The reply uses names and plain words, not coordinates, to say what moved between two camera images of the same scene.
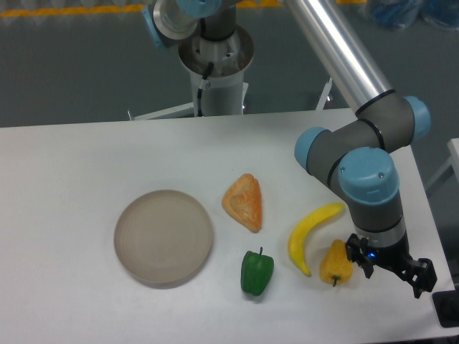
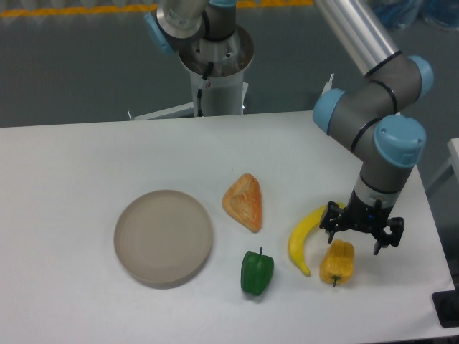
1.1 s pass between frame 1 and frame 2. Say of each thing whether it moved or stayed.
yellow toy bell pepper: stayed
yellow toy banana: stayed
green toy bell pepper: stayed
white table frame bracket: stayed
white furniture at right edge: stayed
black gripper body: moved
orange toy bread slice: stayed
